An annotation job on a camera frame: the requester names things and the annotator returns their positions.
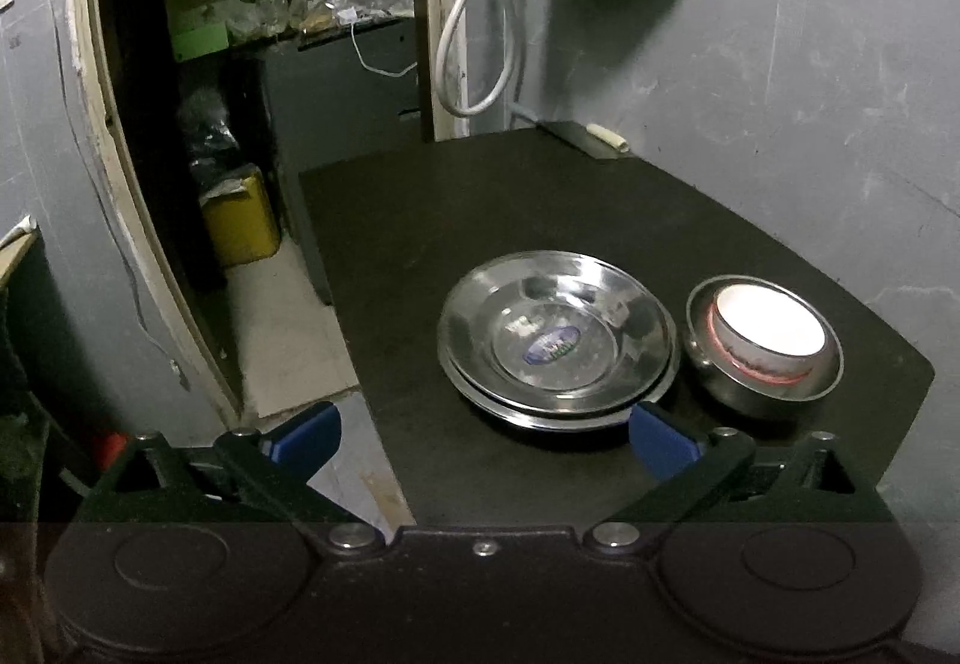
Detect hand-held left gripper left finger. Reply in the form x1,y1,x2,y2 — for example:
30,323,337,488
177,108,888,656
75,400,383,554

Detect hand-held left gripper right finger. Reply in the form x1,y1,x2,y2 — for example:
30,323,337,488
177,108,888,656
585,400,899,552

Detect steel bowl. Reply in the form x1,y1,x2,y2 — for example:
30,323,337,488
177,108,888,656
685,274,845,419

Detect plain steel plate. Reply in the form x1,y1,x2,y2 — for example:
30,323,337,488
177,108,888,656
442,334,682,434

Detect white bowl with red pattern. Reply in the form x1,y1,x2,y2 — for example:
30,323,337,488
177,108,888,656
709,284,830,384

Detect steel plate with sticker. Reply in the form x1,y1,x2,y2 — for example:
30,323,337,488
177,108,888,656
437,250,674,416

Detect small red object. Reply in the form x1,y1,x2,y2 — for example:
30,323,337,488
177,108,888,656
97,431,130,470

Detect yellow plastic container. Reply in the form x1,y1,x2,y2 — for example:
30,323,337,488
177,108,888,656
201,165,282,268

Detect cream plastic tube piece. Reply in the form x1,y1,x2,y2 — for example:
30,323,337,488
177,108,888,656
586,122,632,157

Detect dark flat board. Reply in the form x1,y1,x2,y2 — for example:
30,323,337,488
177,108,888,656
540,119,623,159

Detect clear plastic bags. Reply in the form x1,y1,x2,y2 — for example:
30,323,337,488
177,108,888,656
180,86,245,185

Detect dark grey cabinet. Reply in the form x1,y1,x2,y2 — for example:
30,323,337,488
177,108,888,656
255,15,436,238

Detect green box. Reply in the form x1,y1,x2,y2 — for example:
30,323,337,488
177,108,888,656
169,23,230,61

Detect thin white cable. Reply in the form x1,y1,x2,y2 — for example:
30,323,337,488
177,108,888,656
349,19,421,79

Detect white hose loop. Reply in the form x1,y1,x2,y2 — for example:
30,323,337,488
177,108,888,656
433,0,526,118

